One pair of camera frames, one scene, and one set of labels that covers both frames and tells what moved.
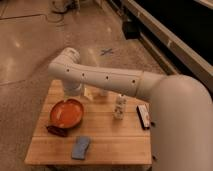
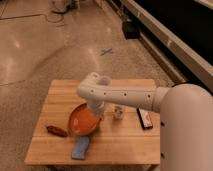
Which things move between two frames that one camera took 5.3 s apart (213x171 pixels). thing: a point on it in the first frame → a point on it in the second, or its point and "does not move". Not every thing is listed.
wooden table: [108, 130] does not move
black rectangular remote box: [144, 112] does not move
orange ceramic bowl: [66, 113] → [82, 120]
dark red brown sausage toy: [56, 130] does not move
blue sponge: [80, 147] does not move
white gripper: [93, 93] → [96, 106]
